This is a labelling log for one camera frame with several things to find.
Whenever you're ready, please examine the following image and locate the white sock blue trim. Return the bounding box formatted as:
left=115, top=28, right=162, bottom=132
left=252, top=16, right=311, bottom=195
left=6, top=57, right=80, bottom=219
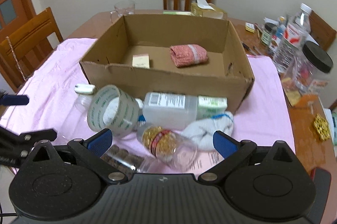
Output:
left=180, top=111, right=234, bottom=152

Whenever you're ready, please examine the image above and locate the jar with gold beads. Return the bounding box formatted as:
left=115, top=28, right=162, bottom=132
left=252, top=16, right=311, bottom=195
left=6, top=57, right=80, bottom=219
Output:
left=136, top=123, right=198, bottom=172

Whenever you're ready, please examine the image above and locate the green tissue pack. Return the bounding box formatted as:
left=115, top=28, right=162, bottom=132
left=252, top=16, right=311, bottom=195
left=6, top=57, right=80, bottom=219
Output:
left=197, top=96, right=228, bottom=120

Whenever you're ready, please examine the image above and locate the white plastic labelled bottle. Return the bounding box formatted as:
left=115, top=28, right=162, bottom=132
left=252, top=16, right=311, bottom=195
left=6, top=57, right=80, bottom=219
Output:
left=142, top=92, right=198, bottom=131

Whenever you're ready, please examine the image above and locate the pink cloth mat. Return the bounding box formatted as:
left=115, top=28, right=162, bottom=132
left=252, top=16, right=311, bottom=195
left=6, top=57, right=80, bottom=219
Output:
left=0, top=37, right=296, bottom=175

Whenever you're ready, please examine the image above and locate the wooden chair at left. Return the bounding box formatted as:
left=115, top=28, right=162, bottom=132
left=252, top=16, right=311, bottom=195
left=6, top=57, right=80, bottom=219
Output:
left=1, top=7, right=64, bottom=92

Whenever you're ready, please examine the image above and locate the gold ornament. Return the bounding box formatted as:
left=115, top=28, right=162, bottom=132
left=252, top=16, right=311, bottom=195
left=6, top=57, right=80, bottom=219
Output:
left=313, top=114, right=331, bottom=141

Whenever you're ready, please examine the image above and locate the brown cardboard box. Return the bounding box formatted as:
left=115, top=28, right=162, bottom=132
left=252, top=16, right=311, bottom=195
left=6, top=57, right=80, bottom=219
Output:
left=80, top=14, right=255, bottom=112

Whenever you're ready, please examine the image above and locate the black lid plastic jar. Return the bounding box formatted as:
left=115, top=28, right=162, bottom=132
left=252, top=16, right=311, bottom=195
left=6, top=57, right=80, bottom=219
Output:
left=292, top=41, right=334, bottom=95

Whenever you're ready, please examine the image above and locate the red label snack bottle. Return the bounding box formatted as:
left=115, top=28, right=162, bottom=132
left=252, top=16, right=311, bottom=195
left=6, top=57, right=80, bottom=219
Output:
left=268, top=16, right=287, bottom=57

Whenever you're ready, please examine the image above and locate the dark green glass jar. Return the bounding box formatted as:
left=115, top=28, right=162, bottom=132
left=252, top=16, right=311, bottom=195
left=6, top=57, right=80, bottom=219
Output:
left=261, top=22, right=277, bottom=46

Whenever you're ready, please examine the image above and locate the small yellow box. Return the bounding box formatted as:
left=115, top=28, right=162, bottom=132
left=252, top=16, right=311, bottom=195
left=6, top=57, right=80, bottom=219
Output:
left=245, top=22, right=255, bottom=33

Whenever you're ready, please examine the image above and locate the water bottle red label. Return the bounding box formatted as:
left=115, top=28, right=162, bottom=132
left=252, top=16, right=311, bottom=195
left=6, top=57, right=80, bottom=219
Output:
left=273, top=3, right=312, bottom=75

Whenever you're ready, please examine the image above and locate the clear glass mug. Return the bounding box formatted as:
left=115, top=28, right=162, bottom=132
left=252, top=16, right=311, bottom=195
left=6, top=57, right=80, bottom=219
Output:
left=110, top=0, right=135, bottom=23

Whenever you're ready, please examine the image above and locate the wooden chair at right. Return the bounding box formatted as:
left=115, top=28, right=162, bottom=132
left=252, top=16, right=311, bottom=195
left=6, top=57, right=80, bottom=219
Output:
left=310, top=11, right=336, bottom=51

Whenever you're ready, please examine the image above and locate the yellow tissue box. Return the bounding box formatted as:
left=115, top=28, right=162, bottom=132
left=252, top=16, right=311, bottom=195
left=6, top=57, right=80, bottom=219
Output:
left=190, top=0, right=227, bottom=20

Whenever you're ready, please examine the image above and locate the green notebook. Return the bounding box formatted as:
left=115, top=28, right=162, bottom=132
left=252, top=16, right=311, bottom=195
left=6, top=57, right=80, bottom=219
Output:
left=163, top=10, right=191, bottom=16

